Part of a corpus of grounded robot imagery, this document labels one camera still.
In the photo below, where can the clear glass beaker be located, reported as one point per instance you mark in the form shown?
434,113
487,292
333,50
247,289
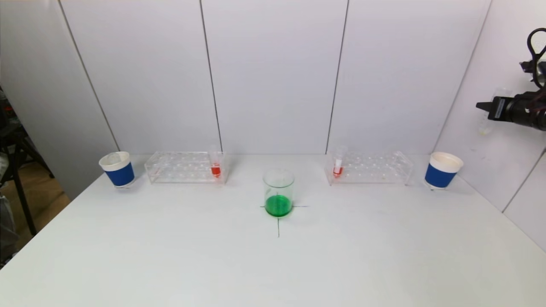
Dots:
278,207

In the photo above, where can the white paper cup blue sleeve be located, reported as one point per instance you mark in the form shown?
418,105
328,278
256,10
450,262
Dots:
120,175
439,175

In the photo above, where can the grey fabric bundle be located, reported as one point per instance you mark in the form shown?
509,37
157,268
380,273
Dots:
7,226

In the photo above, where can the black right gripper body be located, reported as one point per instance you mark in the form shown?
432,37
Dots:
498,108

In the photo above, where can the blue pigment test tube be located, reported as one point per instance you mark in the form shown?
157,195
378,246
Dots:
113,159

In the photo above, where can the yellow pigment test tube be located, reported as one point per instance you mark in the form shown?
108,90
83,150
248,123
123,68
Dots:
484,125

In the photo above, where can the clear acrylic test tube rack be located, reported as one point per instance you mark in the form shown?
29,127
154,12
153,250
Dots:
367,168
183,168

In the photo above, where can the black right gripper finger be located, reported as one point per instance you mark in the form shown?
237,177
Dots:
485,106

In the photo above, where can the white-labelled red pigment test tube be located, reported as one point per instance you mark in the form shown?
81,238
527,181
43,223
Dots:
338,170

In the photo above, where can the black metal stool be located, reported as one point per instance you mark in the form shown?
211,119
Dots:
13,136

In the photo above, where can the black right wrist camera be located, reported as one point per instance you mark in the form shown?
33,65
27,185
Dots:
538,70

